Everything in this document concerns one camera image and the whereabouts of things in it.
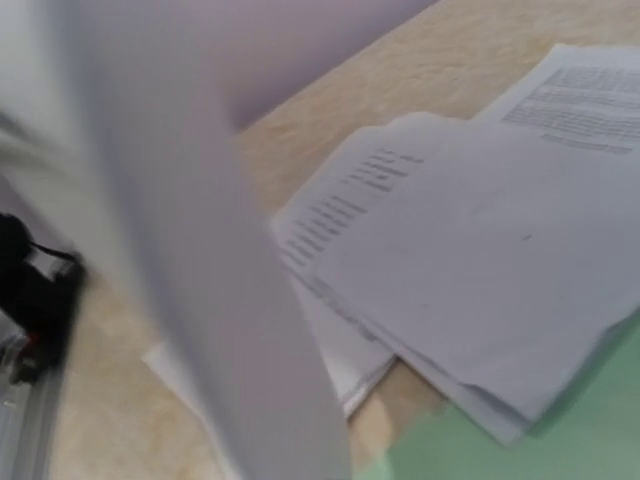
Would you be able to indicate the printed paper sheet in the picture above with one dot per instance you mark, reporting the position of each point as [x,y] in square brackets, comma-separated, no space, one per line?
[113,131]
[585,97]

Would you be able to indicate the left lower paper sheets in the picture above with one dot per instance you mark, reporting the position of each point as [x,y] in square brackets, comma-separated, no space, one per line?
[493,259]

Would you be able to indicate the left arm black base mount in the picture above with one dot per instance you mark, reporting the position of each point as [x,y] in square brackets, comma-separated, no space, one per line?
[40,293]

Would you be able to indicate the front aluminium rail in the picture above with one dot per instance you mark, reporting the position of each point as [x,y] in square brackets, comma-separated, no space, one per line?
[29,415]

